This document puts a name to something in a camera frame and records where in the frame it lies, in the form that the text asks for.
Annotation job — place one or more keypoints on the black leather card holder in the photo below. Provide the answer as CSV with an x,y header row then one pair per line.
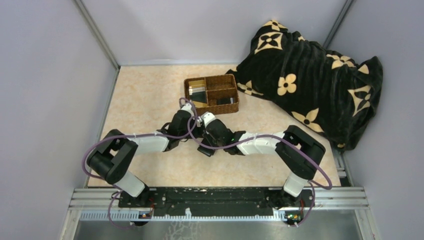
x,y
204,150

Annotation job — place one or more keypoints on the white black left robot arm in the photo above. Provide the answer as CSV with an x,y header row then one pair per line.
x,y
111,158

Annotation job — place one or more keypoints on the brown wicker divided basket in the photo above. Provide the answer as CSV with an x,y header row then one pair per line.
x,y
217,87

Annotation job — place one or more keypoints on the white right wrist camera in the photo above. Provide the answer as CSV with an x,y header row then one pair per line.
x,y
208,118

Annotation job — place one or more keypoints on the aluminium frame rail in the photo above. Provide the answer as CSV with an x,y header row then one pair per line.
x,y
102,204

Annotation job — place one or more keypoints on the gold card in basket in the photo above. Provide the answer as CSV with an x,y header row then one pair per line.
x,y
198,104

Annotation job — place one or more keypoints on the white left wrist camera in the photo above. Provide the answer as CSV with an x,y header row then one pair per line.
x,y
190,108

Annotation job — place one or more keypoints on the silver card in basket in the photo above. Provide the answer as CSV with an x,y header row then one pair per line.
x,y
192,89

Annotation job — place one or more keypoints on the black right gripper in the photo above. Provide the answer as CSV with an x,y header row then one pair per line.
x,y
209,136

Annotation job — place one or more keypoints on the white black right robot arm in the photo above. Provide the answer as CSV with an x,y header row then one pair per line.
x,y
301,153

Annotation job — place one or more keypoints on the black wallet in basket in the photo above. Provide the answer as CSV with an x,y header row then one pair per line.
x,y
226,101

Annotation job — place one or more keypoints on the black card in basket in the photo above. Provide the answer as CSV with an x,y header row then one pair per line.
x,y
200,97

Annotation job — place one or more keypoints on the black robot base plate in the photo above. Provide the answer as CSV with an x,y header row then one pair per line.
x,y
215,201

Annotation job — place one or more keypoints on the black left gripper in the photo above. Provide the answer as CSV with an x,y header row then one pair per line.
x,y
185,114

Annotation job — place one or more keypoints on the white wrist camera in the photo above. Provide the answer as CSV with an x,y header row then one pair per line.
x,y
208,118
190,108

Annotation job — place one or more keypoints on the black floral patterned blanket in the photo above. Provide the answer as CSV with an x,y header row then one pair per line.
x,y
323,89

